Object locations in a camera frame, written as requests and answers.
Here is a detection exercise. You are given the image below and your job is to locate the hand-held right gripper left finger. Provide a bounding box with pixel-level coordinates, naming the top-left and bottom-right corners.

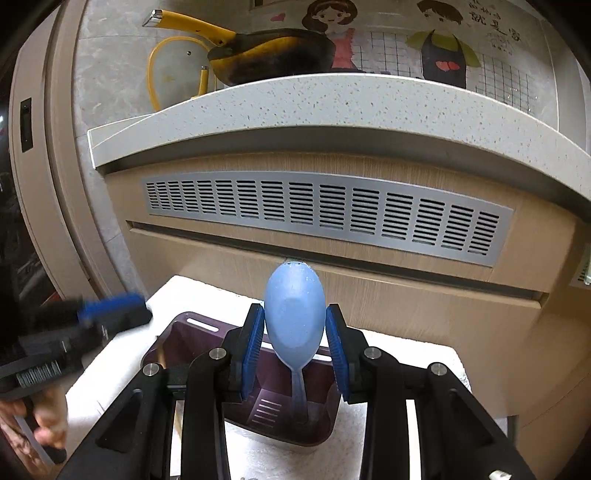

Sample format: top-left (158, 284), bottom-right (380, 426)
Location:
top-left (55, 302), bottom-right (266, 480)

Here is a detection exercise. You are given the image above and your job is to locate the wooden base cabinet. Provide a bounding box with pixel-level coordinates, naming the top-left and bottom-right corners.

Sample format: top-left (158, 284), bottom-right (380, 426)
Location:
top-left (124, 157), bottom-right (591, 418)

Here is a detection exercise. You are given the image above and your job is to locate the blue plastic spoon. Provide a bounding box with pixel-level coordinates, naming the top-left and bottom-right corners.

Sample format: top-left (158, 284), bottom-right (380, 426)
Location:
top-left (263, 261), bottom-right (324, 425)

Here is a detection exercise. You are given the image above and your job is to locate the cartoon wall poster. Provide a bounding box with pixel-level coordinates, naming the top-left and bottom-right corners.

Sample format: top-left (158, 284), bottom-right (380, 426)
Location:
top-left (249, 0), bottom-right (555, 114)

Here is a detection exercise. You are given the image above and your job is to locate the white speckled kitchen counter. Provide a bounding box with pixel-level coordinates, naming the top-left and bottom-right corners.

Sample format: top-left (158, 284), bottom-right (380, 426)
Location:
top-left (88, 73), bottom-right (591, 195)

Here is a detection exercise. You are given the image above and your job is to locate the purple utensil holder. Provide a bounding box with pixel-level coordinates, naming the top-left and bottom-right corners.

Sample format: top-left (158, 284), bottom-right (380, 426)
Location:
top-left (140, 311), bottom-right (342, 446)

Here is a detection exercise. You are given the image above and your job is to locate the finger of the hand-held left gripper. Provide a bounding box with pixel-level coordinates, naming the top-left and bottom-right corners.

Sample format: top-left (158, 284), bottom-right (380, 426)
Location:
top-left (76, 292), bottom-right (146, 324)
top-left (89, 304), bottom-right (153, 344)

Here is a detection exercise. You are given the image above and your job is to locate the grey vent grille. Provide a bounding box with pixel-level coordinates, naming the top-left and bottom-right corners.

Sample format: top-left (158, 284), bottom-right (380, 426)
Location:
top-left (141, 174), bottom-right (515, 268)

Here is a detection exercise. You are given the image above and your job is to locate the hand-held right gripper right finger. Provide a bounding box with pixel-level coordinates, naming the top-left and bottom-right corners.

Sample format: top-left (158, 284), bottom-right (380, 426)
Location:
top-left (324, 302), bottom-right (539, 480)

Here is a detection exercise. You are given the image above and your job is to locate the person's left hand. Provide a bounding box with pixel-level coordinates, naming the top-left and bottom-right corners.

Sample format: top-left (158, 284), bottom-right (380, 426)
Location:
top-left (0, 385), bottom-right (70, 467)

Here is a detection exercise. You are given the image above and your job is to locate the white towel mat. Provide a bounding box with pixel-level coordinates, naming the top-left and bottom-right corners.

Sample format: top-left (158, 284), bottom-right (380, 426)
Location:
top-left (65, 274), bottom-right (472, 480)

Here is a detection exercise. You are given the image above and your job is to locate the black pan with yellow handle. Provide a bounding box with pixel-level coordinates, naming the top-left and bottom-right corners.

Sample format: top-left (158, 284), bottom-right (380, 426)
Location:
top-left (142, 9), bottom-right (335, 86)

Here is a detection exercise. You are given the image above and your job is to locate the black door strike plate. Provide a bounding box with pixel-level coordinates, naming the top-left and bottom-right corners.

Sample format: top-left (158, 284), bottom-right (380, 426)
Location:
top-left (20, 98), bottom-right (34, 153)

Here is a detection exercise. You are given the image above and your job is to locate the beige door frame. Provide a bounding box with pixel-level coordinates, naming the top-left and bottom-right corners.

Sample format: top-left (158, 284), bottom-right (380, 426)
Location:
top-left (9, 0), bottom-right (148, 303)

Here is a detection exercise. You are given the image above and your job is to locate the yellow lid stand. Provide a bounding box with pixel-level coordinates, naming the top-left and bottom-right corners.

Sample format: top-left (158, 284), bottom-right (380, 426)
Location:
top-left (191, 66), bottom-right (211, 100)

